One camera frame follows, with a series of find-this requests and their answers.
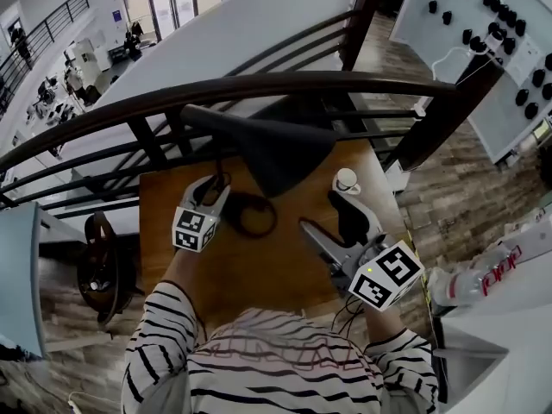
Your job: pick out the white display board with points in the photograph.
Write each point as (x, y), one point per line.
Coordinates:
(487, 114)

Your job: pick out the dark wooden chair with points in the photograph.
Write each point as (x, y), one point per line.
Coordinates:
(108, 270)

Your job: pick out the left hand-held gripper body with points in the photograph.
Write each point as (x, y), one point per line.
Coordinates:
(194, 231)

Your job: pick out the white cabinet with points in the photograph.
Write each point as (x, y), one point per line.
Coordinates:
(496, 360)

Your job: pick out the light blue table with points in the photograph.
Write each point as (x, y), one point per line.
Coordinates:
(19, 274)

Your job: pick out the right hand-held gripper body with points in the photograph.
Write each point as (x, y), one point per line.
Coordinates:
(384, 274)

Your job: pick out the white mug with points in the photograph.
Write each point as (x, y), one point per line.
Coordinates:
(345, 181)

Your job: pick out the white plastic bag red print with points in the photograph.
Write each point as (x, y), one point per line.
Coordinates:
(466, 280)

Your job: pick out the yellow black hazard strip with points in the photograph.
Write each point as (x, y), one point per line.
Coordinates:
(427, 293)

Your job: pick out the small white box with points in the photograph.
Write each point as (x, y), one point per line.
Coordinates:
(419, 110)

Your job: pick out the person's left forearm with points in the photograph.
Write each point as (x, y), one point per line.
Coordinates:
(181, 270)

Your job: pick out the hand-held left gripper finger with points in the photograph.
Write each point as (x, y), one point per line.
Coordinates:
(222, 201)
(192, 192)

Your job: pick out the glass entrance doors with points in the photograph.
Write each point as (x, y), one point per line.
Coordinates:
(172, 2)

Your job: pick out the black balcony railing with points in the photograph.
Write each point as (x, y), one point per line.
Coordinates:
(47, 28)

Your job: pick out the dark curved railing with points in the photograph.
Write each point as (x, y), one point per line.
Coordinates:
(259, 86)

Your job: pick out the person's right forearm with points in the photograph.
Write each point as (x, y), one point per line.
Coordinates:
(381, 324)

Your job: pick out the white floor box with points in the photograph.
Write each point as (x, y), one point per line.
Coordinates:
(399, 177)

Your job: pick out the dark grey desk lamp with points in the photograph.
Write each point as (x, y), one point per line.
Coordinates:
(276, 153)

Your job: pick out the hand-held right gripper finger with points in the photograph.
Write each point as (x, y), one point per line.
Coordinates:
(321, 242)
(351, 218)

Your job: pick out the person's striped shirt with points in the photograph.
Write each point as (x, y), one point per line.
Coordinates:
(280, 360)

